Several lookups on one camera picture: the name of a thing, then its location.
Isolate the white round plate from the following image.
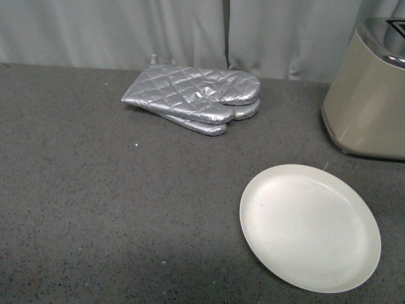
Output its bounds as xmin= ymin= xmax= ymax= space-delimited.
xmin=239 ymin=164 xmax=382 ymax=293

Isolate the silver quilted oven mitt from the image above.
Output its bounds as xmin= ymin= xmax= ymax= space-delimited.
xmin=121 ymin=54 xmax=261 ymax=122
xmin=158 ymin=99 xmax=261 ymax=136

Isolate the cream toaster with chrome top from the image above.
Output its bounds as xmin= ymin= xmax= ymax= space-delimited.
xmin=321 ymin=18 xmax=404 ymax=160

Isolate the grey curtain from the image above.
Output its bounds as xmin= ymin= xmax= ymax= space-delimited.
xmin=1 ymin=1 xmax=404 ymax=82

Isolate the lower silver quilted oven mitt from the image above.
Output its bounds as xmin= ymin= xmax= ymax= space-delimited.
xmin=158 ymin=99 xmax=261 ymax=136

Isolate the upper silver quilted oven mitt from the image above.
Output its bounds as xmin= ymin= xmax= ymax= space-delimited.
xmin=121 ymin=54 xmax=261 ymax=122

